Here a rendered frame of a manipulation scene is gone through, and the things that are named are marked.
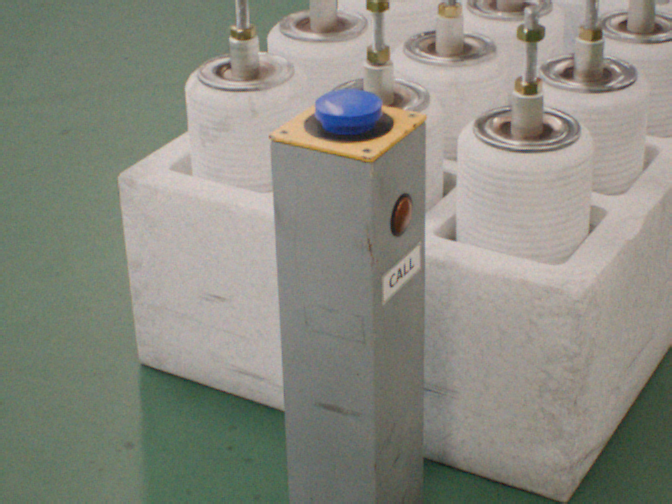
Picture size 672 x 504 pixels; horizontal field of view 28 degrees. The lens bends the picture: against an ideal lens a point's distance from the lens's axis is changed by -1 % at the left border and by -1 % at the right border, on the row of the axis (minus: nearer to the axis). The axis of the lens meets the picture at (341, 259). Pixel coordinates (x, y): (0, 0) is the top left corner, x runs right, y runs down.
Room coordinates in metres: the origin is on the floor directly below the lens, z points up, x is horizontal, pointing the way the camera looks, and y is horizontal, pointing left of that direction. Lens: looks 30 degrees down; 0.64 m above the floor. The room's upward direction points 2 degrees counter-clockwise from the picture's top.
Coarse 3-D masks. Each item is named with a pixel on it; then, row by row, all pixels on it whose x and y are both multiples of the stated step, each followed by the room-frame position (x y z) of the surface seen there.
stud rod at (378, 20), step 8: (376, 16) 0.92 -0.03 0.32; (384, 16) 0.92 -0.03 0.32; (376, 24) 0.92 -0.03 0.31; (384, 24) 0.92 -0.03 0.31; (376, 32) 0.92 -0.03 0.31; (384, 32) 0.92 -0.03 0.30; (376, 40) 0.92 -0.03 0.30; (384, 40) 0.92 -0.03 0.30; (376, 48) 0.92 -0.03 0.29; (384, 48) 0.92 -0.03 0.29; (376, 64) 0.92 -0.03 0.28
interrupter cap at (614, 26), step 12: (612, 12) 1.10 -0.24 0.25; (624, 12) 1.10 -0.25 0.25; (660, 12) 1.09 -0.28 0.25; (600, 24) 1.07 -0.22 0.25; (612, 24) 1.07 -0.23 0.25; (624, 24) 1.08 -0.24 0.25; (660, 24) 1.07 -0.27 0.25; (612, 36) 1.04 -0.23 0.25; (624, 36) 1.04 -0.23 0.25; (636, 36) 1.04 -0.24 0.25; (648, 36) 1.04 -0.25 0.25; (660, 36) 1.04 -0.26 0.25
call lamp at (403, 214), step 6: (402, 198) 0.72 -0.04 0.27; (408, 198) 0.72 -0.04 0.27; (402, 204) 0.72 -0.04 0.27; (408, 204) 0.72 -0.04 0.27; (396, 210) 0.71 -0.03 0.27; (402, 210) 0.72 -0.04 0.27; (408, 210) 0.72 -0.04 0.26; (396, 216) 0.71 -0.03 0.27; (402, 216) 0.71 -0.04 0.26; (408, 216) 0.72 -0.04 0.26; (396, 222) 0.71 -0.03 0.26; (402, 222) 0.71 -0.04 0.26; (408, 222) 0.72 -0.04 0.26; (396, 228) 0.71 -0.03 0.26; (402, 228) 0.72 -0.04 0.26
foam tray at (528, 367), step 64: (128, 192) 0.95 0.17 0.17; (192, 192) 0.92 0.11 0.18; (256, 192) 0.92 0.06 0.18; (448, 192) 0.95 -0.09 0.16; (640, 192) 0.90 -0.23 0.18; (128, 256) 0.96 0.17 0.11; (192, 256) 0.92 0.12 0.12; (256, 256) 0.89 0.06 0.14; (448, 256) 0.81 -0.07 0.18; (512, 256) 0.81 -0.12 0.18; (576, 256) 0.81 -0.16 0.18; (640, 256) 0.86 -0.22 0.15; (192, 320) 0.93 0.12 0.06; (256, 320) 0.89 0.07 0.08; (448, 320) 0.81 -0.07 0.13; (512, 320) 0.78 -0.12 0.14; (576, 320) 0.76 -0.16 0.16; (640, 320) 0.88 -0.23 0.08; (256, 384) 0.90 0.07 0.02; (448, 384) 0.81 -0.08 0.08; (512, 384) 0.78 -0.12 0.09; (576, 384) 0.76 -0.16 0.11; (640, 384) 0.89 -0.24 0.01; (448, 448) 0.81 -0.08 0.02; (512, 448) 0.78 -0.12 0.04; (576, 448) 0.77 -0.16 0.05
